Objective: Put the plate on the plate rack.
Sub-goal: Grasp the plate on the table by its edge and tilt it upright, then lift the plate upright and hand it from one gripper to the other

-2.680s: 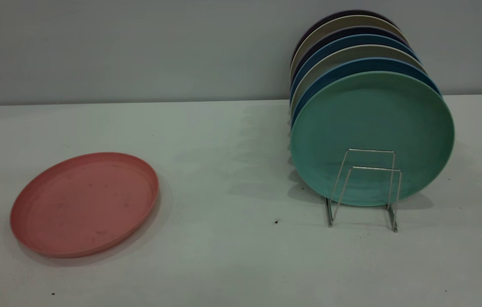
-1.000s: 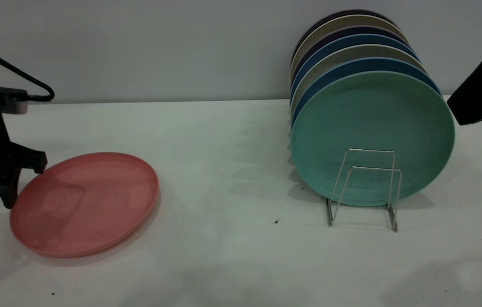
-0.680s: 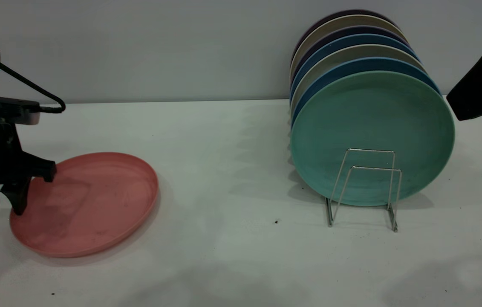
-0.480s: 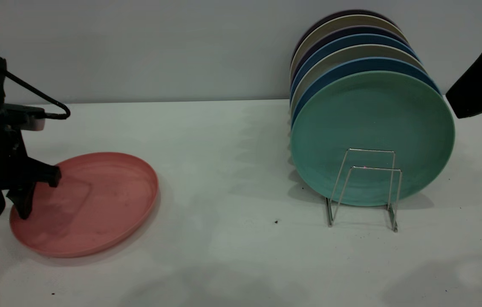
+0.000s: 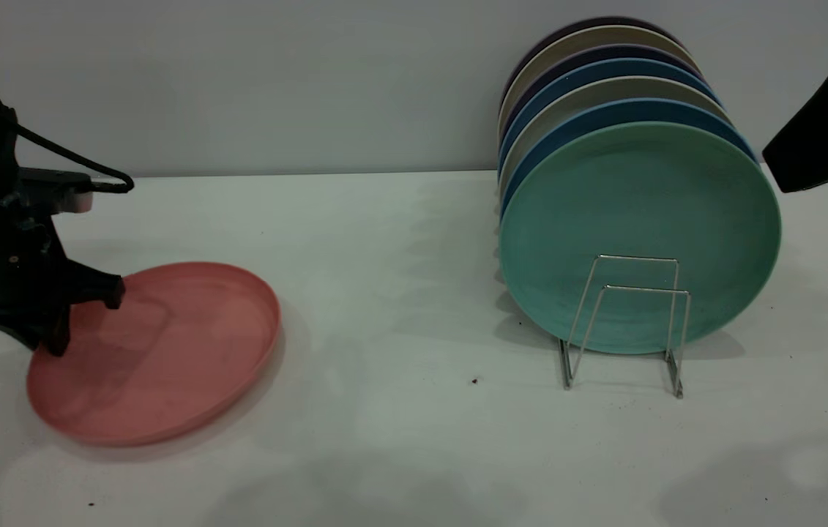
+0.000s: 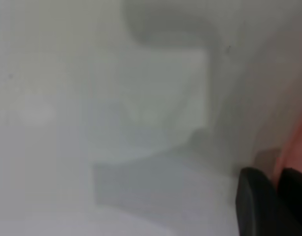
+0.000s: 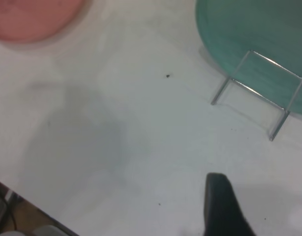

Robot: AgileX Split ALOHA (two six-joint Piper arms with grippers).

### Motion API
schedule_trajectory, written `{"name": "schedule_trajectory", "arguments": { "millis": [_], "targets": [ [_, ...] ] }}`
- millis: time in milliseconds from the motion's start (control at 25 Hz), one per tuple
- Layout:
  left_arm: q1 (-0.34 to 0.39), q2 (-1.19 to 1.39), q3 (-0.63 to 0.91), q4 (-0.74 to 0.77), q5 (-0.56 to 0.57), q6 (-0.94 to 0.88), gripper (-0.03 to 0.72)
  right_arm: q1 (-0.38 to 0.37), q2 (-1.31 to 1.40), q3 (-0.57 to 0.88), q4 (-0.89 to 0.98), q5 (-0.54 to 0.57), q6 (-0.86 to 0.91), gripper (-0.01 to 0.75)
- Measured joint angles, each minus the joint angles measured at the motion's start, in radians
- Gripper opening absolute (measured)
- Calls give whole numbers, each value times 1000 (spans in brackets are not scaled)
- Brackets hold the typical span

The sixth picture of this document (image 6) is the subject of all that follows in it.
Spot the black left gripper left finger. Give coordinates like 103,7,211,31
235,167,289,236

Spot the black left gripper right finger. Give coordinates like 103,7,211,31
278,168,302,236

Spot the pink round plate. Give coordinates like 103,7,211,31
273,103,302,187

